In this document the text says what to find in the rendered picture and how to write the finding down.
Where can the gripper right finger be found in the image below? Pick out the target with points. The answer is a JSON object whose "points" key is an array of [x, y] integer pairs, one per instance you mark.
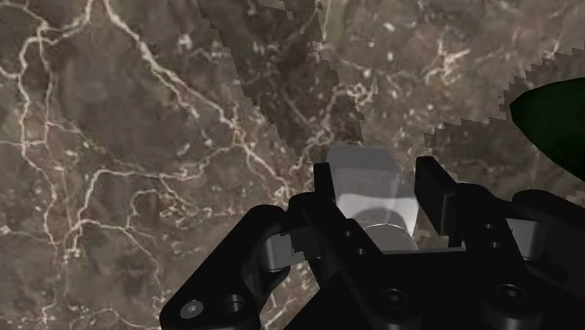
{"points": [[498, 228]]}

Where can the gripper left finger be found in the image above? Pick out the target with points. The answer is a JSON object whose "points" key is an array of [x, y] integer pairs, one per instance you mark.
{"points": [[256, 256]]}

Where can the dark green rounded object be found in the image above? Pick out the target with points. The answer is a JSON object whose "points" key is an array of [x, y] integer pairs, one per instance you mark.
{"points": [[555, 121]]}

